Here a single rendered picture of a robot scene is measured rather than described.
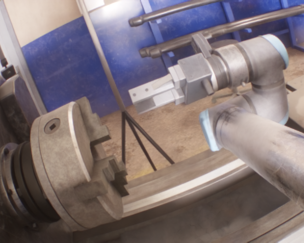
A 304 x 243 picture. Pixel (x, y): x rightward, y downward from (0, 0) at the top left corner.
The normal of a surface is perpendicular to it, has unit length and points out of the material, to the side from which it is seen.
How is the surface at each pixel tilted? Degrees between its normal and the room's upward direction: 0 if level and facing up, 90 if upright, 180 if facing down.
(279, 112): 91
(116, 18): 90
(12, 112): 90
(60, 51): 90
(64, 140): 38
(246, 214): 7
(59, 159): 49
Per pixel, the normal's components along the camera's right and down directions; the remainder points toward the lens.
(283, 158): -0.88, -0.43
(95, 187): 0.12, 0.22
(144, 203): -0.07, -0.26
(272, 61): 0.20, 0.43
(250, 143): -0.96, -0.24
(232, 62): 0.01, -0.06
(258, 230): -0.32, -0.84
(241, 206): -0.50, -0.70
